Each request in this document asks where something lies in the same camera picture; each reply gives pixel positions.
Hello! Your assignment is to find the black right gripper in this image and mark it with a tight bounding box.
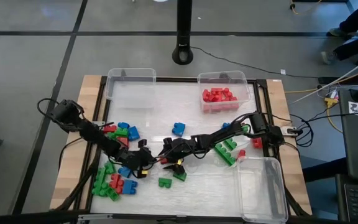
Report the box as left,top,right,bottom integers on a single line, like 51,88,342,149
159,140,195,176

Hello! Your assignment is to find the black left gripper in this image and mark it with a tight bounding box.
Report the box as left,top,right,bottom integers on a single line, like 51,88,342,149
116,146,157,179

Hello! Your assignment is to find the clear plastic bin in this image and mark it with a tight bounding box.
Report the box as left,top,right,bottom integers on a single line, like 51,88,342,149
236,156,289,224
104,67,157,109
196,70,252,114

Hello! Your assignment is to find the white textured table mat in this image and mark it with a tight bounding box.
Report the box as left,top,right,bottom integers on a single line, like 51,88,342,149
90,81,262,218

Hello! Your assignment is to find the white connector box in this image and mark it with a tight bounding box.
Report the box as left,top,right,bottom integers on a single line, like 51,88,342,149
279,125,300,136

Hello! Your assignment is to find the black standing pole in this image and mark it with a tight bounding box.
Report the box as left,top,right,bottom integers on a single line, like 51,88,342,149
171,0,195,66

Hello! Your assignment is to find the dark blue desk beam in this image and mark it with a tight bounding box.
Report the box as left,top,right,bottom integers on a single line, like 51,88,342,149
301,157,348,184

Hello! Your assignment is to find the yellow power plug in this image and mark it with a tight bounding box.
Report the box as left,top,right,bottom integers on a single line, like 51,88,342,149
323,96,340,108

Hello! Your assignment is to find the person's shoe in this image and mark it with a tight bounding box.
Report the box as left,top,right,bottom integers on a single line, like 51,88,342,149
328,27,354,39
320,49,338,65

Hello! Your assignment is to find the black table frame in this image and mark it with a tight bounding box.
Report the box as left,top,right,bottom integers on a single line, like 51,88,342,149
53,76,306,218

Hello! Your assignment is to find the black floor cable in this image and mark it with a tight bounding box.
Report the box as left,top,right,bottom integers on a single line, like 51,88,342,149
190,45,321,79

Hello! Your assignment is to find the black metal rail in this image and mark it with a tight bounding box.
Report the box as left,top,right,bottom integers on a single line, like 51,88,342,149
0,210,291,224

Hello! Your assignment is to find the black cable bundle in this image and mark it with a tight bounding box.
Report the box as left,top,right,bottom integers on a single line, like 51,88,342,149
289,112,315,148

